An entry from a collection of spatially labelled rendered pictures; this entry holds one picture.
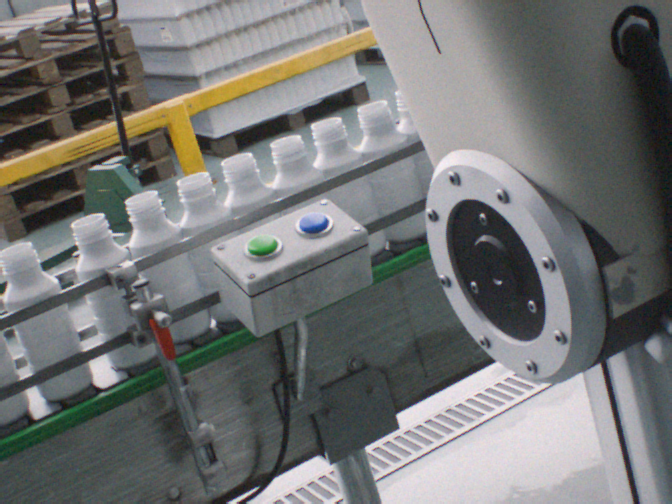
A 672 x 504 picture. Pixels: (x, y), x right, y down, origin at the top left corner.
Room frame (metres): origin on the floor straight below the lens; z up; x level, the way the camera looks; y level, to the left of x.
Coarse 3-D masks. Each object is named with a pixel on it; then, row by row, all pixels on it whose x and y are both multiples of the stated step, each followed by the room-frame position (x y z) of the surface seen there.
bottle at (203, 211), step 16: (192, 176) 1.36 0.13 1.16; (208, 176) 1.34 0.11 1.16; (192, 192) 1.33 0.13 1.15; (208, 192) 1.33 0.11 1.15; (192, 208) 1.33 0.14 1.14; (208, 208) 1.33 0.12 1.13; (224, 208) 1.34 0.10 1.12; (192, 224) 1.32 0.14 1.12; (208, 224) 1.31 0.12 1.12; (224, 240) 1.32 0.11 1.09; (192, 256) 1.33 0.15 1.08; (208, 256) 1.32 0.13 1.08; (208, 272) 1.32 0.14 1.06; (208, 288) 1.32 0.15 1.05; (224, 320) 1.32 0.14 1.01
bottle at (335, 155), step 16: (320, 128) 1.41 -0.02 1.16; (336, 128) 1.41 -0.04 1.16; (320, 144) 1.41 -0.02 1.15; (336, 144) 1.41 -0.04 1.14; (320, 160) 1.41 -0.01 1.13; (336, 160) 1.40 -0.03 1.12; (352, 160) 1.40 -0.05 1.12; (368, 176) 1.42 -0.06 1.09; (336, 192) 1.40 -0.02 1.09; (352, 192) 1.40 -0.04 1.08; (368, 192) 1.41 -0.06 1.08; (352, 208) 1.40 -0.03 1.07; (368, 208) 1.40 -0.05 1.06; (384, 240) 1.41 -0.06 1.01
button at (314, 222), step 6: (306, 216) 1.22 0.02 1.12; (312, 216) 1.21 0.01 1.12; (318, 216) 1.21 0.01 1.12; (324, 216) 1.21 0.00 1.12; (300, 222) 1.21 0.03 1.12; (306, 222) 1.21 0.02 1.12; (312, 222) 1.20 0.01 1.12; (318, 222) 1.20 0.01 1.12; (324, 222) 1.20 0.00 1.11; (300, 228) 1.21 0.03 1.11; (306, 228) 1.20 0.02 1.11; (312, 228) 1.20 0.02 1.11; (318, 228) 1.20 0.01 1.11; (324, 228) 1.20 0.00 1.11
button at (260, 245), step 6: (252, 240) 1.19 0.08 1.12; (258, 240) 1.19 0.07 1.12; (264, 240) 1.19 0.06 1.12; (270, 240) 1.19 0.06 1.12; (276, 240) 1.19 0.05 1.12; (252, 246) 1.18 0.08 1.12; (258, 246) 1.18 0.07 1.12; (264, 246) 1.18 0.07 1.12; (270, 246) 1.18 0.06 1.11; (276, 246) 1.18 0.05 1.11; (252, 252) 1.18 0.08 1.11; (258, 252) 1.17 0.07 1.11; (264, 252) 1.17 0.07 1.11; (270, 252) 1.17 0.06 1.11
